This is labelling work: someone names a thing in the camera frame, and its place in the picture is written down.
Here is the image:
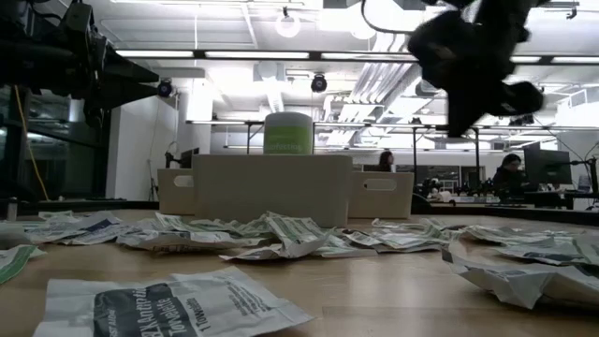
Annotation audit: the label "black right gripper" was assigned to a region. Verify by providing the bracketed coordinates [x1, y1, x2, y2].
[405, 9, 547, 139]

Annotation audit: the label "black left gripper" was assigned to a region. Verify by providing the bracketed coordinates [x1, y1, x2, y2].
[69, 28, 161, 130]

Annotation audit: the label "large dark print packet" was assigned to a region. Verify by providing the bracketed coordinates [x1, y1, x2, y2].
[441, 246, 599, 311]

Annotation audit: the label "person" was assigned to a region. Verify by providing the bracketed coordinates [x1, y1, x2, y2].
[490, 153, 528, 200]
[375, 150, 396, 173]

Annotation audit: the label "silver ceiling pipes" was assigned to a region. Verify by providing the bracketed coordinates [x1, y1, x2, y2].
[348, 60, 425, 107]

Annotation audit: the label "small black monitor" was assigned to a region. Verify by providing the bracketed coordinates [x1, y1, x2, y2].
[180, 147, 201, 169]

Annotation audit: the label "black computer monitor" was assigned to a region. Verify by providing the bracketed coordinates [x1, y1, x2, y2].
[522, 147, 574, 186]

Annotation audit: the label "dark glass partition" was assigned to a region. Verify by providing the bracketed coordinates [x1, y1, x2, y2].
[0, 83, 113, 203]

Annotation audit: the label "white plastic storage bin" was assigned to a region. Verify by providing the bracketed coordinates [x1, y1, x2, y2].
[157, 168, 196, 216]
[347, 170, 416, 220]
[192, 154, 354, 229]

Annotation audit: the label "black background ledge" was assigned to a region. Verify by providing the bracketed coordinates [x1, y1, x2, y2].
[18, 198, 160, 212]

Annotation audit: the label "dark background desk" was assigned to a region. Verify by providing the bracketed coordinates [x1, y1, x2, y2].
[411, 201, 599, 227]

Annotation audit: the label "blue print white packet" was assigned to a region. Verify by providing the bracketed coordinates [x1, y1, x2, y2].
[58, 211, 140, 247]

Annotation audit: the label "dark print white packet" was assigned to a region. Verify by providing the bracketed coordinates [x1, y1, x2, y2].
[494, 236, 593, 267]

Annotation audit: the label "plain white packet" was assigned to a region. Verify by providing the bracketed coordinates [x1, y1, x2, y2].
[21, 219, 93, 245]

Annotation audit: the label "long white packet tan underside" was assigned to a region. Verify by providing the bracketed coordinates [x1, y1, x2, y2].
[115, 228, 269, 256]

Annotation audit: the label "green wipes canister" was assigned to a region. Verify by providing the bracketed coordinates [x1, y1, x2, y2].
[262, 110, 314, 156]

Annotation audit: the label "round white ceiling lamp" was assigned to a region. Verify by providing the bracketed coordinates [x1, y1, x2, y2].
[274, 9, 302, 39]

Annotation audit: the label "crumpled white packet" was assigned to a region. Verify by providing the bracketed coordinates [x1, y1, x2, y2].
[0, 221, 35, 251]

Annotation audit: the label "crumpled blue print packet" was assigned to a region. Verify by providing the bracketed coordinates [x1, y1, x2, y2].
[218, 236, 329, 262]

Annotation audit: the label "large antiseptic towelette packet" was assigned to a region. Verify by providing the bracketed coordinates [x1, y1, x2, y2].
[31, 264, 315, 337]

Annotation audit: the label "black dome ceiling camera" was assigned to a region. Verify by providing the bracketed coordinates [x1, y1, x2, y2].
[310, 72, 329, 95]
[155, 78, 175, 99]

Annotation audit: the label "black metal workstation frame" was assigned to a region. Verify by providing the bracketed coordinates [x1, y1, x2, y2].
[185, 119, 599, 189]

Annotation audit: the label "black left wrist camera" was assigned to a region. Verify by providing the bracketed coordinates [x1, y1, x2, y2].
[62, 2, 94, 37]

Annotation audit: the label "black overhead frame beam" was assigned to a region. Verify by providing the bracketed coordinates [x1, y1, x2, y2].
[110, 48, 599, 66]

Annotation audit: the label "yellow cable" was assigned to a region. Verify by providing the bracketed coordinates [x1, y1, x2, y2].
[12, 83, 51, 202]

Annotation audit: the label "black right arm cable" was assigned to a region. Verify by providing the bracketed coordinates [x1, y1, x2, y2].
[358, 0, 417, 37]

